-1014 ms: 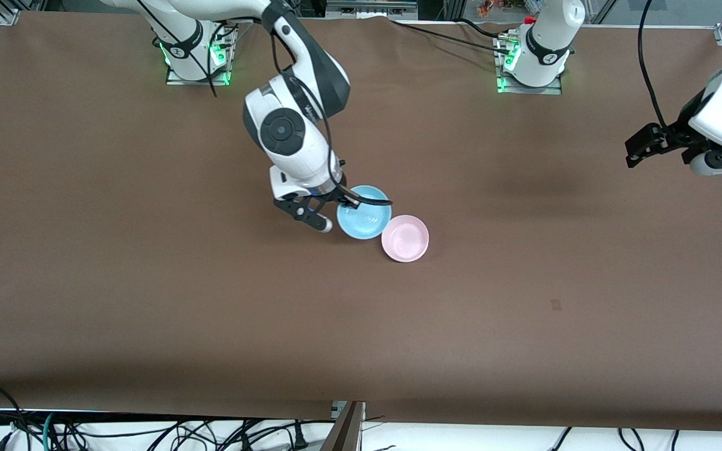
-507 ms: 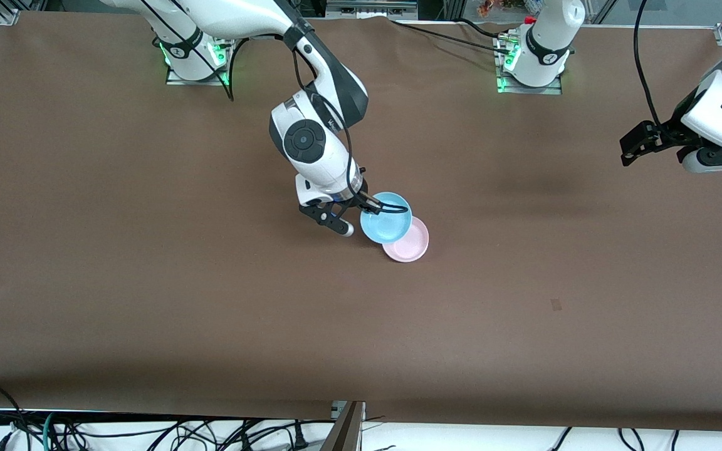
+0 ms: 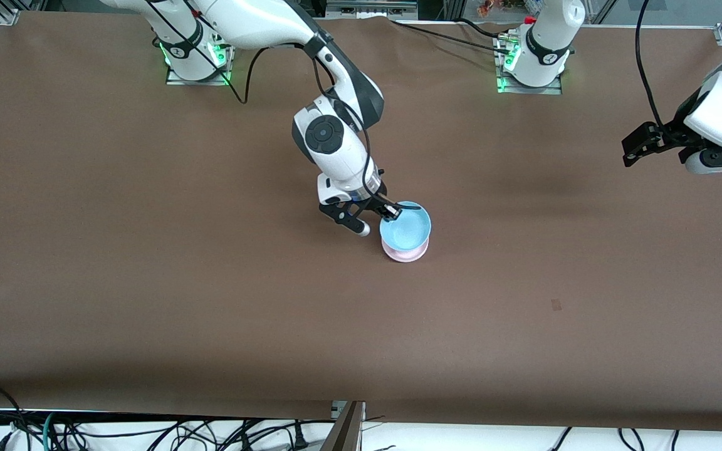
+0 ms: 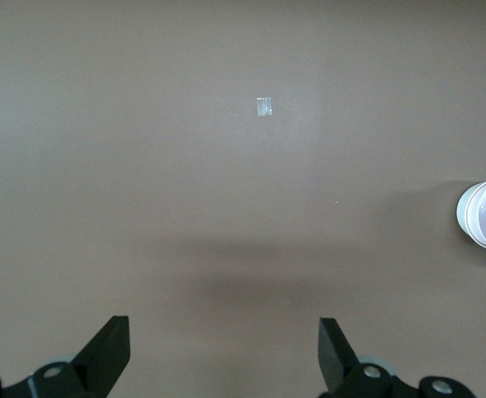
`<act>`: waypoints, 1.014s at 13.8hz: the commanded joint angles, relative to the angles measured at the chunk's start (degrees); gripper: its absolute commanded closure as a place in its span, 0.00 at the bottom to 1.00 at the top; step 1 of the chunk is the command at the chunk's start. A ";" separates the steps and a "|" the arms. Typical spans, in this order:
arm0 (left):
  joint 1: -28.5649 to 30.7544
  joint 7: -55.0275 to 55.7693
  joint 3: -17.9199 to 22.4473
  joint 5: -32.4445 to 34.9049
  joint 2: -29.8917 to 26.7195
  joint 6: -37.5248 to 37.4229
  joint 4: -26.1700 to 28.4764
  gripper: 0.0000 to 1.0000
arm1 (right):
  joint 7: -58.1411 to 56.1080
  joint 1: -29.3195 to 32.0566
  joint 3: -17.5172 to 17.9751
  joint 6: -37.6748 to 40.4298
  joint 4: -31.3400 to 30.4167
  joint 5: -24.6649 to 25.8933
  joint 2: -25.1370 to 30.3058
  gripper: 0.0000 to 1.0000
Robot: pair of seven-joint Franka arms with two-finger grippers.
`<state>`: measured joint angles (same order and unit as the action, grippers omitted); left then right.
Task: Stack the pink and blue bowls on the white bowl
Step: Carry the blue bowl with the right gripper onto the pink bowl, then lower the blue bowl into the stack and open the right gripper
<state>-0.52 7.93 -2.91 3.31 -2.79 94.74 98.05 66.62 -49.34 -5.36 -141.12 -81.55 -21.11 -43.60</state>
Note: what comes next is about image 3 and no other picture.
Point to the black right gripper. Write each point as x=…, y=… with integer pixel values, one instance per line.
x=375, y=199

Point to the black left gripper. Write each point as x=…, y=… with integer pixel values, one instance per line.
x=672, y=136

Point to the light blue bowl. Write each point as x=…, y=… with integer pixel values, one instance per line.
x=408, y=232

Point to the pink bowl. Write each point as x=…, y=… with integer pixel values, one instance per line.
x=405, y=257

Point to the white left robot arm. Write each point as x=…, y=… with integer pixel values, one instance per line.
x=549, y=37

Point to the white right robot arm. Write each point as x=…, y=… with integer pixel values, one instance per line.
x=336, y=150

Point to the grey power strip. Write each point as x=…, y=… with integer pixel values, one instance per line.
x=367, y=7

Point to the orange background item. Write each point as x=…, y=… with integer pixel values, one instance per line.
x=489, y=7

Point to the brown table cover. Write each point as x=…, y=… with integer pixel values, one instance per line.
x=148, y=219

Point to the black plug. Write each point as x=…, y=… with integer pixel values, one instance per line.
x=299, y=438

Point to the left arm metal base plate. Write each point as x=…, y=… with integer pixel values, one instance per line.
x=524, y=91

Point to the metal frame beam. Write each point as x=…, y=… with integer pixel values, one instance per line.
x=345, y=432

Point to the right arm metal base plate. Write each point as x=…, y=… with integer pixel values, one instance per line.
x=173, y=80

